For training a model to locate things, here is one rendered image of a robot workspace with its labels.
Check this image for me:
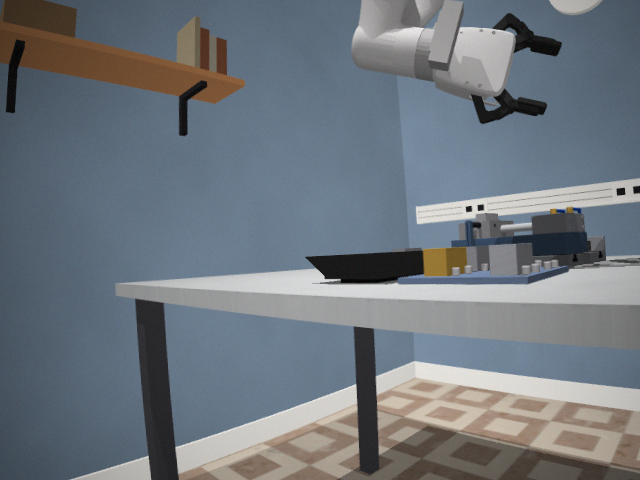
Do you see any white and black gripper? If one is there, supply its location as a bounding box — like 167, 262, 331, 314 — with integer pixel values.
433, 13, 562, 124

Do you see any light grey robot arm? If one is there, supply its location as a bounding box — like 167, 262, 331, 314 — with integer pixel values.
351, 0, 464, 82

